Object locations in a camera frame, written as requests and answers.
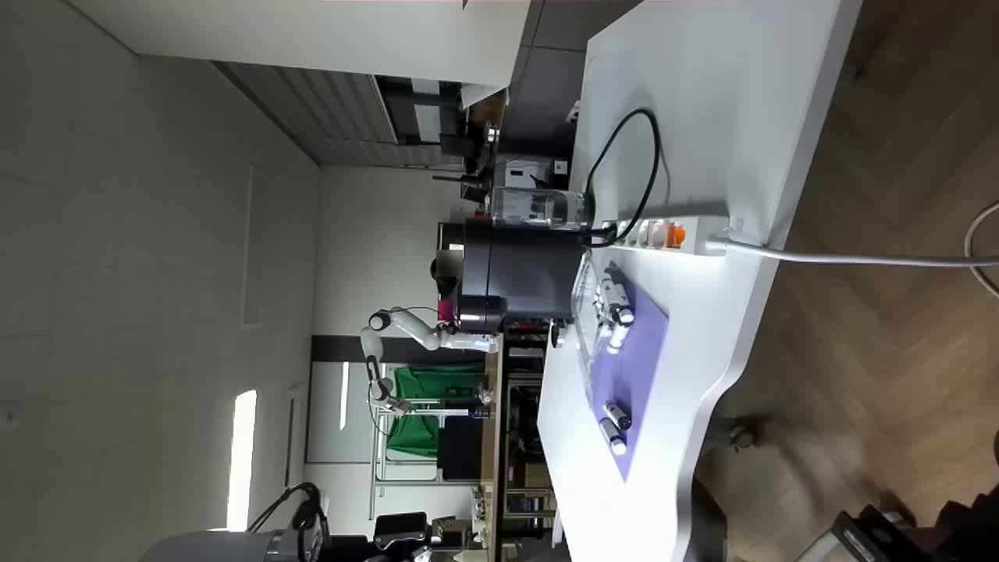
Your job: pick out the green cloth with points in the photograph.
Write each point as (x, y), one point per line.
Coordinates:
(433, 400)

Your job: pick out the purple mat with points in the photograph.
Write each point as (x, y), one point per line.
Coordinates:
(645, 355)

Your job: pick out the wooden shelf rack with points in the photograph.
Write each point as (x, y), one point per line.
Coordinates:
(515, 440)

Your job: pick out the white cylinder with black cap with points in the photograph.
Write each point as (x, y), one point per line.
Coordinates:
(620, 446)
(623, 310)
(617, 336)
(617, 414)

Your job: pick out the clear plastic container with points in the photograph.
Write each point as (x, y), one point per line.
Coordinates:
(603, 284)

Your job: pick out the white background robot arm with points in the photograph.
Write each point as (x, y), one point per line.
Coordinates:
(421, 331)

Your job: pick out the white cabinet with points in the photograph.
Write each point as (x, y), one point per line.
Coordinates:
(524, 190)

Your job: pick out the black office chair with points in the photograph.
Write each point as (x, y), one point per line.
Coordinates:
(299, 518)

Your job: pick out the black coffee machine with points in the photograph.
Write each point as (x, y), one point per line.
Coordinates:
(515, 275)

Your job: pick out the white power strip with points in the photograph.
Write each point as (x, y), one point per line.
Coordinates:
(674, 234)

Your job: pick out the grey window blind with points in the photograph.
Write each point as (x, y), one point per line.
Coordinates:
(314, 113)

